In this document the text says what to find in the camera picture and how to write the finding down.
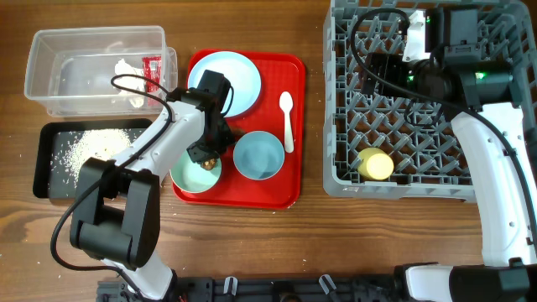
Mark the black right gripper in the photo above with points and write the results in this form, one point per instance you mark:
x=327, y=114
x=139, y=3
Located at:
x=389, y=65

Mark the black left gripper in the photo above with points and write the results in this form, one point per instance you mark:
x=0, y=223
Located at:
x=199, y=156

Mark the brown food scrap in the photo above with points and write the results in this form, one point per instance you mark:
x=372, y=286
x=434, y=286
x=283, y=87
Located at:
x=210, y=164

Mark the light blue grey bowl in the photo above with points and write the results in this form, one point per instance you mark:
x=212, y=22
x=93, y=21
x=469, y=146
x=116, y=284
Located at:
x=258, y=155

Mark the mint green bowl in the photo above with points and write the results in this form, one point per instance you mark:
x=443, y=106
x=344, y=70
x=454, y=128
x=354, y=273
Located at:
x=191, y=177

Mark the white tissue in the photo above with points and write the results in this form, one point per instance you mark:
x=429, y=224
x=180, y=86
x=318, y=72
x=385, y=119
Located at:
x=133, y=83

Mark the yellow plastic cup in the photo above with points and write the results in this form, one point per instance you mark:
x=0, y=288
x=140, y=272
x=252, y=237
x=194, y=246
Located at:
x=375, y=164

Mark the red ketchup packet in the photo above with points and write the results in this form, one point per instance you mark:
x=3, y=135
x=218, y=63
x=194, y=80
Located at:
x=152, y=70

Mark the white cooked rice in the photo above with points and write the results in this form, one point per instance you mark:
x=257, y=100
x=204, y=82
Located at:
x=72, y=149

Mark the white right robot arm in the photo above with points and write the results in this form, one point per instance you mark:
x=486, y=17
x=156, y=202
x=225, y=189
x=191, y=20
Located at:
x=483, y=103

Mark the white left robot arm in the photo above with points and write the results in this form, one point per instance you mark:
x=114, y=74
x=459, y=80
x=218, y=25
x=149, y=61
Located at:
x=116, y=212

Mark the grey plastic dishwasher rack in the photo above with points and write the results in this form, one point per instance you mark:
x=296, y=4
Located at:
x=428, y=161

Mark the black waste tray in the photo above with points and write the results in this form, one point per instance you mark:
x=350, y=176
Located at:
x=42, y=167

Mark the brown sweet potato piece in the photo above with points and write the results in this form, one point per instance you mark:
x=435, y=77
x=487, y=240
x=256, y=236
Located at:
x=238, y=132

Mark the light blue round plate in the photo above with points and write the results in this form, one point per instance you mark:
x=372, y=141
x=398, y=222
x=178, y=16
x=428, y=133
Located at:
x=242, y=73

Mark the white plastic spoon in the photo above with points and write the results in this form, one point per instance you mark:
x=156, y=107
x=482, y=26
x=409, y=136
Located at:
x=286, y=105

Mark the red plastic tray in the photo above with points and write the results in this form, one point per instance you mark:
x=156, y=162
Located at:
x=278, y=73

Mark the clear plastic bin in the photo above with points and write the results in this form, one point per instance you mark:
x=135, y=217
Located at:
x=71, y=72

